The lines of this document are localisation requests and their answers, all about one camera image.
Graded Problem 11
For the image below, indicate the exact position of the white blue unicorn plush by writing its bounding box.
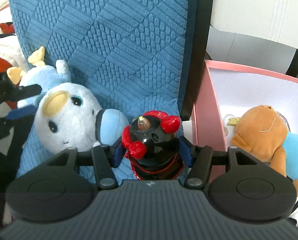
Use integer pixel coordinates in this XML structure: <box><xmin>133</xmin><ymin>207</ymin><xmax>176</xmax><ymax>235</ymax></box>
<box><xmin>7</xmin><ymin>47</ymin><xmax>129</xmax><ymax>154</ymax></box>

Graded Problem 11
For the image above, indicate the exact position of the black red figurine toy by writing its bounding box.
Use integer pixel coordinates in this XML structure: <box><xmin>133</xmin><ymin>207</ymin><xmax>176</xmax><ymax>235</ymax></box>
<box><xmin>121</xmin><ymin>111</ymin><xmax>185</xmax><ymax>180</ymax></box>

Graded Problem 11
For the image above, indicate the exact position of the brown bear plush blue shirt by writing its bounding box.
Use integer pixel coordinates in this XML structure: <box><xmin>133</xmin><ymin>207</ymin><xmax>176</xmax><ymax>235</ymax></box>
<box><xmin>230</xmin><ymin>104</ymin><xmax>298</xmax><ymax>198</ymax></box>

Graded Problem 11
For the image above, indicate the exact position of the large black white plush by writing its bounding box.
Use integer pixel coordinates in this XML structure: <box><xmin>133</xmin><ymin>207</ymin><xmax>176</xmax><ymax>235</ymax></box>
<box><xmin>0</xmin><ymin>22</ymin><xmax>38</xmax><ymax>228</ymax></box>

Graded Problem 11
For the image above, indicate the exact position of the pink storage box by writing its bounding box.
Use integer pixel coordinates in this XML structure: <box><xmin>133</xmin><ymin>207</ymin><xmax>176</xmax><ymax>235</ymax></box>
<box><xmin>192</xmin><ymin>61</ymin><xmax>298</xmax><ymax>180</ymax></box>

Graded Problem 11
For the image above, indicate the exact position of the blue quilted chair cushion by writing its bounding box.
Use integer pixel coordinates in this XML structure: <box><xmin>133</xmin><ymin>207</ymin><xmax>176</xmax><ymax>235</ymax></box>
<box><xmin>6</xmin><ymin>0</ymin><xmax>198</xmax><ymax>181</ymax></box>

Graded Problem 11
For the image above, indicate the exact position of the white cabinet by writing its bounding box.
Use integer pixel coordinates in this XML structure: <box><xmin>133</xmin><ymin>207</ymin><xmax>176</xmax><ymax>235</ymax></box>
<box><xmin>210</xmin><ymin>0</ymin><xmax>298</xmax><ymax>77</ymax></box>

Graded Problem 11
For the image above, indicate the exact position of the black chair frame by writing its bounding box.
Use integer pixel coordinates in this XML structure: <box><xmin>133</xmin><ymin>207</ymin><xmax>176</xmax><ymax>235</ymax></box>
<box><xmin>178</xmin><ymin>0</ymin><xmax>213</xmax><ymax>121</ymax></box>

